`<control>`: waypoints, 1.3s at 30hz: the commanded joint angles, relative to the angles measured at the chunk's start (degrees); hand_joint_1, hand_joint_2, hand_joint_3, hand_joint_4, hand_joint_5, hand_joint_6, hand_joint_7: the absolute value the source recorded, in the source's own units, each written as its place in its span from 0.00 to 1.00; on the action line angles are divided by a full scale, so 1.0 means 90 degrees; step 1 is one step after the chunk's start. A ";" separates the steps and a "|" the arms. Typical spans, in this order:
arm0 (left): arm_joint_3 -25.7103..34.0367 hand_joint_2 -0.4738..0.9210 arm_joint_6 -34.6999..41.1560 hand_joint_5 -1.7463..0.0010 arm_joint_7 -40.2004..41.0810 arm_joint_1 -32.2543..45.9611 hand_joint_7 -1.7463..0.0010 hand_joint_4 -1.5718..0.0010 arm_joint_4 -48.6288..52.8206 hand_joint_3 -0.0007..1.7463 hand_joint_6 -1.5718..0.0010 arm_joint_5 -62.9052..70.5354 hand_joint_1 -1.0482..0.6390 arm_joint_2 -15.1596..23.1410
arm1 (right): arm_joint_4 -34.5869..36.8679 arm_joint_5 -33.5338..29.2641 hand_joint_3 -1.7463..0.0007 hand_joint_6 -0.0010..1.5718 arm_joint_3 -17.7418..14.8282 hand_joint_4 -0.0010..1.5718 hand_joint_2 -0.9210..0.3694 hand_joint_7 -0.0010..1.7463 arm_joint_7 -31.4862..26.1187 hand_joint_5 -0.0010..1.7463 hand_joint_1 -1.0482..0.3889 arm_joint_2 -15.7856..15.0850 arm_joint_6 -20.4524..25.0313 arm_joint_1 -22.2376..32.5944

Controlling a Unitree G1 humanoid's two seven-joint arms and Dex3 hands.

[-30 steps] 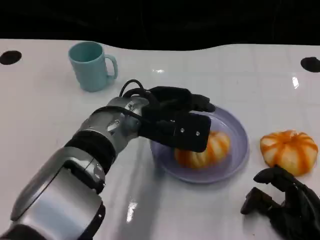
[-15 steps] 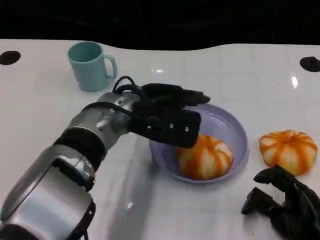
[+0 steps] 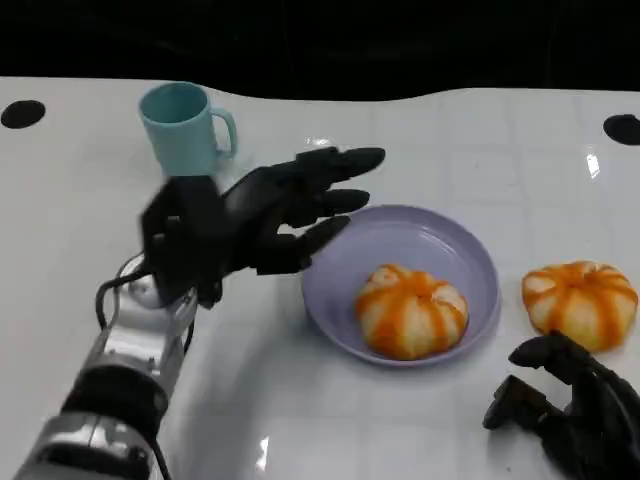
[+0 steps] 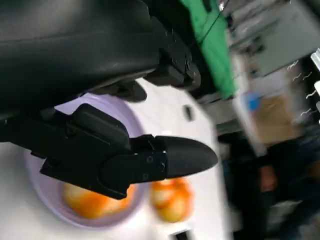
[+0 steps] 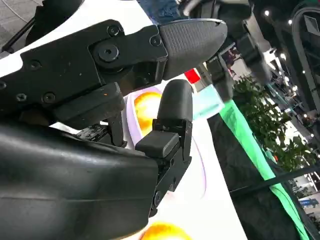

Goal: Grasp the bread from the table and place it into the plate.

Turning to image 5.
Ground orange and white bread roll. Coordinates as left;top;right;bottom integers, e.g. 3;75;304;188
139;221;193;240
133;91;163;138

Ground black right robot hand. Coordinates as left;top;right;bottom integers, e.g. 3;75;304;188
0;19;228;240

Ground black mesh barrier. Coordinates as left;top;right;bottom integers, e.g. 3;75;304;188
206;114;303;240

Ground red box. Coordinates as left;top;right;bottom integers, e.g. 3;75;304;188
183;68;202;85

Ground green cloth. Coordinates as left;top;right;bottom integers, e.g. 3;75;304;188
218;99;311;240

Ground pale green mug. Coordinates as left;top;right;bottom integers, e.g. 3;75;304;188
192;83;226;121

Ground black metal rail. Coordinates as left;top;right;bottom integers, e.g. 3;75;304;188
228;166;320;198

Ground person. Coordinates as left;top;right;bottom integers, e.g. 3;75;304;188
137;0;181;26

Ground black rod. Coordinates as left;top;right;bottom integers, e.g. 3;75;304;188
1;17;36;55

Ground lilac plate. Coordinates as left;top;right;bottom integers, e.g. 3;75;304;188
125;86;208;201

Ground green leafy plants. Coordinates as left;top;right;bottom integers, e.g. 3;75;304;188
232;74;318;173

